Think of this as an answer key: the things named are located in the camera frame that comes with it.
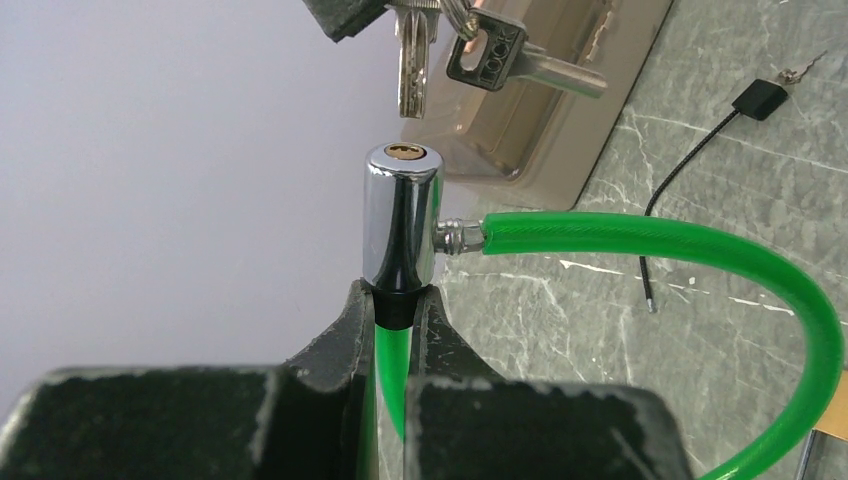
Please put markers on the black cable padlock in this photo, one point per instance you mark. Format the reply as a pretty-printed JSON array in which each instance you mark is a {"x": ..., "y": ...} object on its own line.
[{"x": 758, "y": 101}]

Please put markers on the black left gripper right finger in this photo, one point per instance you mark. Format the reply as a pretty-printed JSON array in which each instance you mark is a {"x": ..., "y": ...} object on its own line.
[{"x": 463, "y": 420}]

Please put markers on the brass padlock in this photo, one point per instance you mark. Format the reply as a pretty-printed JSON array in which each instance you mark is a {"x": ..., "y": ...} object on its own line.
[{"x": 832, "y": 425}]

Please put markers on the green cable lock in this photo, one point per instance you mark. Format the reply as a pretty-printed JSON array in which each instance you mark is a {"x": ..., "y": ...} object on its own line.
[{"x": 402, "y": 234}]

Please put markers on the silver cable lock keys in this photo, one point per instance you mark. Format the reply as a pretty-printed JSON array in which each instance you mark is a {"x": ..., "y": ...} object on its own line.
[{"x": 489, "y": 50}]

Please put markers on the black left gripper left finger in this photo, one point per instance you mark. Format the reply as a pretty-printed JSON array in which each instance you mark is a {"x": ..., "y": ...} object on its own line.
[{"x": 310, "y": 417}]

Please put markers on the brown plastic toolbox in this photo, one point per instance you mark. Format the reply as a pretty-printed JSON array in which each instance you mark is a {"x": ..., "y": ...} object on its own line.
[{"x": 530, "y": 145}]

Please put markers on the silver key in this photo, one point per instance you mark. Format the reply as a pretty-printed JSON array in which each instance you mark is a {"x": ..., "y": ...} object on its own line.
[{"x": 794, "y": 75}]

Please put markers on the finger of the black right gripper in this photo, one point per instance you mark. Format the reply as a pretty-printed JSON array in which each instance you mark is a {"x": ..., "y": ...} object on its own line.
[{"x": 340, "y": 19}]

